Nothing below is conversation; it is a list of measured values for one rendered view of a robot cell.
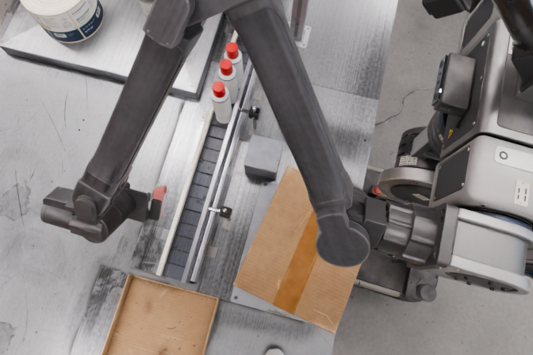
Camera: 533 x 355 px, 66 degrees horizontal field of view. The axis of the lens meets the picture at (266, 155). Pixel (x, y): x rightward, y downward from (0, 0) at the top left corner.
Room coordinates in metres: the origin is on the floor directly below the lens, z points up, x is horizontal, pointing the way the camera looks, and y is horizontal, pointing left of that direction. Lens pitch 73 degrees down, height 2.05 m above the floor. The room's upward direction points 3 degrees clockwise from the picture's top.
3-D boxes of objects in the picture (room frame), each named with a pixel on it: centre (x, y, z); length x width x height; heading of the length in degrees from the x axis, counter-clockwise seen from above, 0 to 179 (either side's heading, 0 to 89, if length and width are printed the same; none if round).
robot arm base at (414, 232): (0.08, -0.21, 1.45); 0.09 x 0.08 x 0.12; 166
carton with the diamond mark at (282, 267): (0.09, -0.11, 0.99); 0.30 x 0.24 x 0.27; 158
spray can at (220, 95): (0.49, 0.13, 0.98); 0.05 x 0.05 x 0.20
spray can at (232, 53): (0.60, 0.11, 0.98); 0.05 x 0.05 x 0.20
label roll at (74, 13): (0.82, 0.66, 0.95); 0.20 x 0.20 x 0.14
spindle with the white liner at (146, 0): (0.79, 0.36, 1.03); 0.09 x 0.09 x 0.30
